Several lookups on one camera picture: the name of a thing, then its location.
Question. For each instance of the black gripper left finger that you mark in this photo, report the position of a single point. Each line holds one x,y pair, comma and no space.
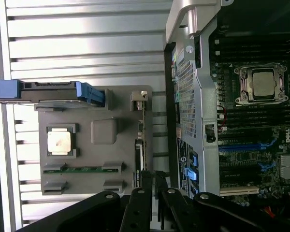
137,212

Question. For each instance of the dark green motherboard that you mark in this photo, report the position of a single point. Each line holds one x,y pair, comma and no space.
278,135

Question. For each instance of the grey plastic parts rack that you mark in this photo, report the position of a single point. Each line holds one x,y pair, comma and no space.
99,157

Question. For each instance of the black and silver PC case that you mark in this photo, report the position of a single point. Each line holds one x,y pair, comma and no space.
200,96

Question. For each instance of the white expansion slot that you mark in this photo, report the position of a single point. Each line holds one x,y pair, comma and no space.
239,191

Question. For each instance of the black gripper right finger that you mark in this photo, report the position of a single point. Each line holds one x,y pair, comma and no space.
176,212

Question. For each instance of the hard disk with blue carrier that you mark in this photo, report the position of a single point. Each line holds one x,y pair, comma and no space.
50,93

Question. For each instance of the metal CPU socket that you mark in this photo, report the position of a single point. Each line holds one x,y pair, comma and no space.
241,84

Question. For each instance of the silver CPU seated in socket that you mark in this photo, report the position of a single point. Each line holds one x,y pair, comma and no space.
263,83

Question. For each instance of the black expansion slot blue latch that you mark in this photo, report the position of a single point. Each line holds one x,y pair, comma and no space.
265,167

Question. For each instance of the green RAM stick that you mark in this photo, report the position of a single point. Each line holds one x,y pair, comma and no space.
87,169

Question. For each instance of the loose silver CPU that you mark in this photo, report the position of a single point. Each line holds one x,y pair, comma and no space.
59,142

